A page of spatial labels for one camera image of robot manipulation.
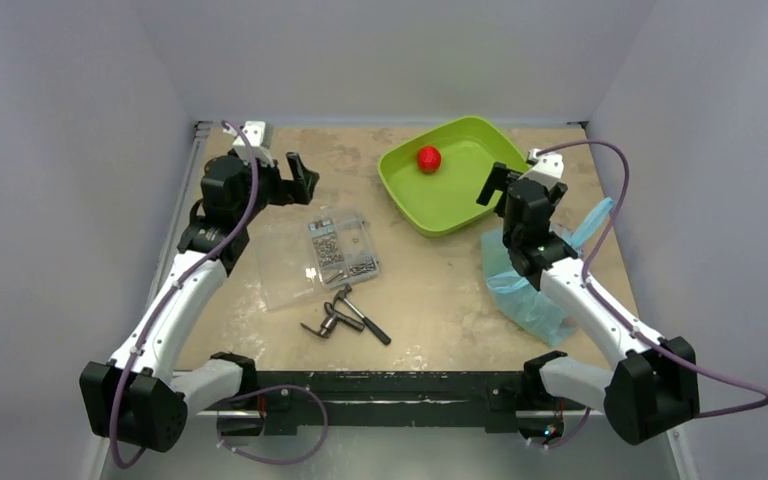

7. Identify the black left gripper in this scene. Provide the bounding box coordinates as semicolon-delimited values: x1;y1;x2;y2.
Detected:
236;152;317;225

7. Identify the light blue plastic bag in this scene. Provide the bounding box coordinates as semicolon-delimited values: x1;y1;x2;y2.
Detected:
481;197;615;347

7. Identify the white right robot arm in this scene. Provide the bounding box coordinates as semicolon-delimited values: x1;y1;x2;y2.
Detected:
477;162;700;445

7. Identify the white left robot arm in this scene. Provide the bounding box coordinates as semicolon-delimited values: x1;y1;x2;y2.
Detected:
79;151;319;452

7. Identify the red fake fruit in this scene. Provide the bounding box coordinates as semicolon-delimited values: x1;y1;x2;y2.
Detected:
416;145;442;174

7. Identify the green plastic tray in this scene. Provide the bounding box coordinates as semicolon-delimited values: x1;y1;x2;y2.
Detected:
377;116;528;238

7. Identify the clear plastic screw box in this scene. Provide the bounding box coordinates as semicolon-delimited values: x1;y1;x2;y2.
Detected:
255;208;380;310

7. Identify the black metal clamp tool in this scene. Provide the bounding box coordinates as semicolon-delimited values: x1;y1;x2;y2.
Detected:
300;302;365;339

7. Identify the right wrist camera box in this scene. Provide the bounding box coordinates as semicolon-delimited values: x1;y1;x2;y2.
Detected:
523;148;564;187

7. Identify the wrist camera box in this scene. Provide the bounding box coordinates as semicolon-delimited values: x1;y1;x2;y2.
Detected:
523;148;564;187
225;121;275;165

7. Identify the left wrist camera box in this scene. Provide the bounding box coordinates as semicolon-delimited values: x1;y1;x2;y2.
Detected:
225;121;275;165

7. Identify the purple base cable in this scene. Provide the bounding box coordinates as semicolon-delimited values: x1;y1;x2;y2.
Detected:
215;385;330;466

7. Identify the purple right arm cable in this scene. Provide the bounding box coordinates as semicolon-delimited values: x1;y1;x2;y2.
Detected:
529;139;768;420

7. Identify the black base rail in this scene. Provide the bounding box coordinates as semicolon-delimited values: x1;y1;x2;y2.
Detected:
204;371;584;437

